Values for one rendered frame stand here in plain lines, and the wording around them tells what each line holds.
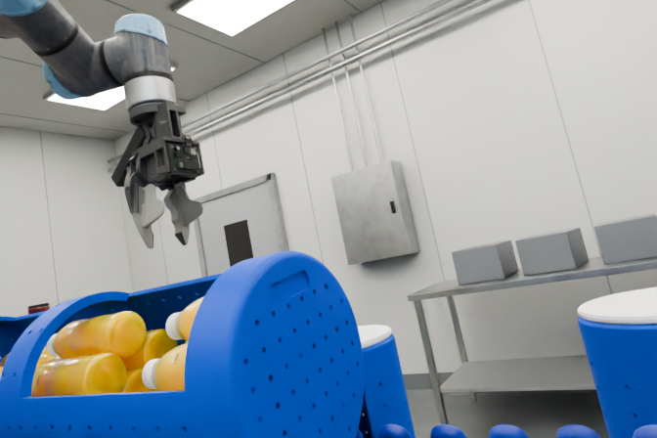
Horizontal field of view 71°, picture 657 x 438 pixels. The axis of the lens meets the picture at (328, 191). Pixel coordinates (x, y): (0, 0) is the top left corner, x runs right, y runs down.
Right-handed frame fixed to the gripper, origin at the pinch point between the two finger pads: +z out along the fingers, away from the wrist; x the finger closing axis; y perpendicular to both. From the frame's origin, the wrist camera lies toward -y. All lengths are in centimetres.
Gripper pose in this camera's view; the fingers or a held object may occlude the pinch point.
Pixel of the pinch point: (163, 240)
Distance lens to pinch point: 75.6
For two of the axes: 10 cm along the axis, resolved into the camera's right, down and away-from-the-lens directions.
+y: 8.3, -2.5, -4.9
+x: 5.1, 0.3, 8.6
